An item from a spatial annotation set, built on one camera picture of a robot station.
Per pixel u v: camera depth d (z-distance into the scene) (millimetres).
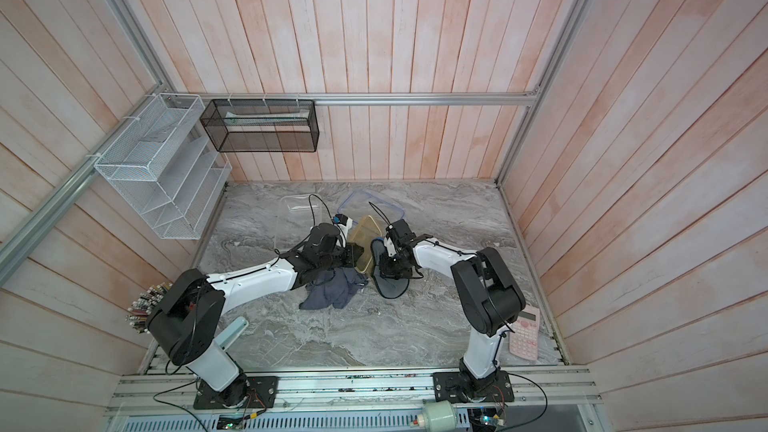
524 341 799
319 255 687
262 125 1058
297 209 1125
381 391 747
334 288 862
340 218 798
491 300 487
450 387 726
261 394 731
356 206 1142
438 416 636
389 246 892
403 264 721
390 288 849
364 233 922
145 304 710
